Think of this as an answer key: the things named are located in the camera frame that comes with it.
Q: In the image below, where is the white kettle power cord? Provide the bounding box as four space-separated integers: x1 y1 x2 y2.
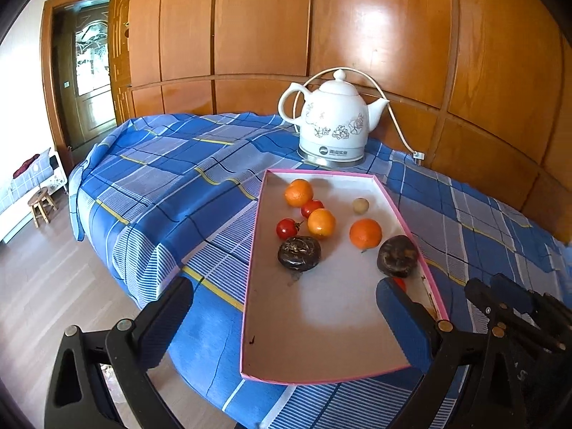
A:
306 67 421 155

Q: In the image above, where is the orange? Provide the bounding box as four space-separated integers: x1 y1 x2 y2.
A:
285 179 314 208
307 208 337 240
349 218 383 251

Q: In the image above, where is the dark wrinkled passion fruit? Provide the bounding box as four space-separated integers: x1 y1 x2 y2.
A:
277 236 322 272
376 235 417 277

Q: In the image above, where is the wooden panelled wardrobe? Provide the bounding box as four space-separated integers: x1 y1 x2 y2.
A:
127 0 572 242

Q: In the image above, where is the small wooden stool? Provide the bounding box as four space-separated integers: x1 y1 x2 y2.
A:
28 188 59 228

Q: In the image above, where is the dark red cloth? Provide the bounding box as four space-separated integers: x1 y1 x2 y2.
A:
13 154 41 178

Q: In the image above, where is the small blue plaid sofa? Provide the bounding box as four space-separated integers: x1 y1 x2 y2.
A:
0 147 56 244

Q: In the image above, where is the blue plaid bedsheet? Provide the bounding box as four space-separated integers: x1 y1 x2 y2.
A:
69 113 566 429

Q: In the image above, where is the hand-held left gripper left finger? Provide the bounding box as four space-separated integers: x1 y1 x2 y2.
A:
43 276 195 429

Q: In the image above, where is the wooden door with glass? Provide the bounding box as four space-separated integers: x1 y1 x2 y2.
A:
40 0 118 153

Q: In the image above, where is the pink cardboard box tray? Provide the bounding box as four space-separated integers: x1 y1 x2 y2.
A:
240 168 451 385

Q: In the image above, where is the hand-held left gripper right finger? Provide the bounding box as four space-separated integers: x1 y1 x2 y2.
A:
375 277 526 429

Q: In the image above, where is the white patterned board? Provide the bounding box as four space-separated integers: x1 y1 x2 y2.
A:
45 149 69 195

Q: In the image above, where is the white ceramic electric kettle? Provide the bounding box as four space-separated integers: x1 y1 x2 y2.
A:
278 68 389 167

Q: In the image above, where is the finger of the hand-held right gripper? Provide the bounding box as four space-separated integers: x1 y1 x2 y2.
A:
465 278 562 352
490 273 572 322

